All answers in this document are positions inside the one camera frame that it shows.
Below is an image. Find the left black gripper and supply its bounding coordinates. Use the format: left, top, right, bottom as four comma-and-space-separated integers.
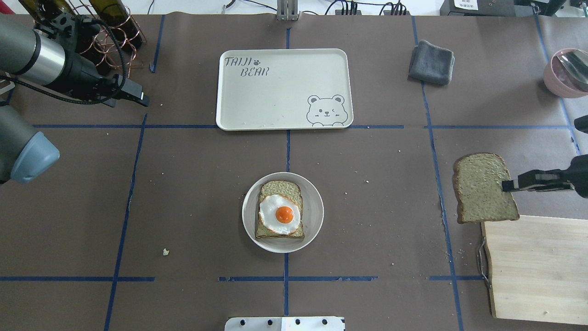
35, 13, 150, 107

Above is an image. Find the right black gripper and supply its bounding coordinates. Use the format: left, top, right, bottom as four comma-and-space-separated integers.
502, 154, 588, 199

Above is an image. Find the bread slice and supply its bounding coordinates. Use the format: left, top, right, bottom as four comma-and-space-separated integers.
255, 180, 305, 239
452, 153, 520, 224

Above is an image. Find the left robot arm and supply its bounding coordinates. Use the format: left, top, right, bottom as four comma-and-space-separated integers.
0, 13, 149, 183

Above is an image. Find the cream bear tray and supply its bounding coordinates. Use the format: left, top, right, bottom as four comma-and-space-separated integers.
216, 48, 354, 131

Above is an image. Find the wooden cutting board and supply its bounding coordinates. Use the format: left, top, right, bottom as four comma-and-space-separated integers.
481, 215, 588, 325

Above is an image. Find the dark green wine bottle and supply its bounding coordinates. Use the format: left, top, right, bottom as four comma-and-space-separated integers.
90, 0, 144, 52

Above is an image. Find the pink bowl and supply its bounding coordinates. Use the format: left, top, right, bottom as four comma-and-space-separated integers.
543, 48, 587, 99

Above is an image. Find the metal scoop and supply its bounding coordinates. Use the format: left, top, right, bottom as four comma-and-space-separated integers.
556, 50, 588, 92

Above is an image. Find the grey folded cloth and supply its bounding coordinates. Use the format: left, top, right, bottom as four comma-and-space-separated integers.
408, 40, 454, 86

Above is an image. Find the fried egg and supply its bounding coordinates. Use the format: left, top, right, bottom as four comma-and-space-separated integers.
258, 194, 302, 235

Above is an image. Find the white round plate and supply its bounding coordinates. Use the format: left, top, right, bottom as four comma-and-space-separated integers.
242, 172, 325, 253

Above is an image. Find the copper wire bottle rack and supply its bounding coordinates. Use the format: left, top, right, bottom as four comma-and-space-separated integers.
46, 0, 146, 76

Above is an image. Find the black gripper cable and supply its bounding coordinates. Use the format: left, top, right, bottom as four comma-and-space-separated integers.
0, 16, 129, 105

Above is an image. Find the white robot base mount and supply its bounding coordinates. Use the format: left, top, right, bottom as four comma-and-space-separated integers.
224, 316, 346, 331

